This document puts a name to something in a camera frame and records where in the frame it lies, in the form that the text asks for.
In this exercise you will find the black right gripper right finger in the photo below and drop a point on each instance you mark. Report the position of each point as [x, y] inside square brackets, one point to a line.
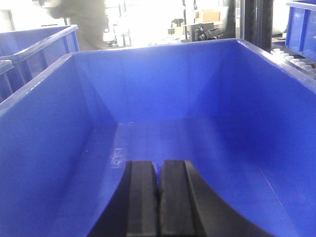
[190, 208]

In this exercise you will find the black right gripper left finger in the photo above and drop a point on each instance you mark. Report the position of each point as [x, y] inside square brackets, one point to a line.
[133, 208]

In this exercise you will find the large blue bin right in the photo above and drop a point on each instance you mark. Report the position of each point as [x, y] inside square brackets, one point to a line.
[244, 118]

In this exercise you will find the white roller conveyor track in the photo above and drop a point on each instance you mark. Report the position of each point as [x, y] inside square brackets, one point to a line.
[303, 64]

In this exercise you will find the blue bin far left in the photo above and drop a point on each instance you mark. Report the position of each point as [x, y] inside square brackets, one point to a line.
[25, 54]

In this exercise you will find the person in grey clothes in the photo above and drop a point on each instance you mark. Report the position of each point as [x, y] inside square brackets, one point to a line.
[88, 15]

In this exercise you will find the blue bin upper right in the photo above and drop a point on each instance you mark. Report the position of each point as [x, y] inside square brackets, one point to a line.
[301, 28]

